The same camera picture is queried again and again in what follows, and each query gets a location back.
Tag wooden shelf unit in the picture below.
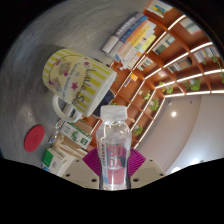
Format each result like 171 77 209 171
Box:
83 0 224 151

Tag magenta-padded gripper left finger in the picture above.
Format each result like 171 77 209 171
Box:
61 147 101 190

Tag small green white box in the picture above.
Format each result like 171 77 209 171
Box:
41 146 76 177

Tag flat round red coaster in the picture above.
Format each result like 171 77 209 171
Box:
23 124 46 153

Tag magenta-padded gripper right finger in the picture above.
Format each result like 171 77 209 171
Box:
128 147 167 190

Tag branched ceiling lamp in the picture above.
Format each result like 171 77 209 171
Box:
169 156 205 175

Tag yellow striped ceramic mug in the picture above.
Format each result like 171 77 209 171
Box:
41 48 118 123

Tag clear plastic drink bottle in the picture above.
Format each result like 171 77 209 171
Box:
95 104 133 191

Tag tall green white carton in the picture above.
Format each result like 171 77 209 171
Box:
56 119 93 150

